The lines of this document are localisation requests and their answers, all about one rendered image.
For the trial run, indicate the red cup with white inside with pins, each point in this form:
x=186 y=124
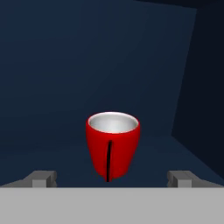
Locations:
x=116 y=151

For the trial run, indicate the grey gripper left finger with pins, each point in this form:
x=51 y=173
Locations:
x=40 y=178

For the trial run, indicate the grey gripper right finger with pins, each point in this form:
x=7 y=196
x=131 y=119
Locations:
x=180 y=178

